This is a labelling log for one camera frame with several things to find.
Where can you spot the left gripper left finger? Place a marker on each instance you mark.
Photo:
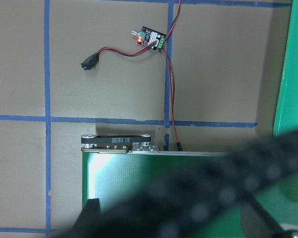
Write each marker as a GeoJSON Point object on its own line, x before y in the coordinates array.
{"type": "Point", "coordinates": [89, 214]}

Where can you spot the green conveyor belt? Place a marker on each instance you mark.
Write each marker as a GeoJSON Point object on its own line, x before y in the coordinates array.
{"type": "Point", "coordinates": [190, 194]}

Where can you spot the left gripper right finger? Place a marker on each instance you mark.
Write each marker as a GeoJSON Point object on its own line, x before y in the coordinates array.
{"type": "Point", "coordinates": [256, 222]}

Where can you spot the red black wire board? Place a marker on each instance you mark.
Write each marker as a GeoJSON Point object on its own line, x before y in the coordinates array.
{"type": "Point", "coordinates": [148, 39]}

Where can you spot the green plastic tray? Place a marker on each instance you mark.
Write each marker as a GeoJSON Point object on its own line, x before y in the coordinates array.
{"type": "Point", "coordinates": [286, 117]}

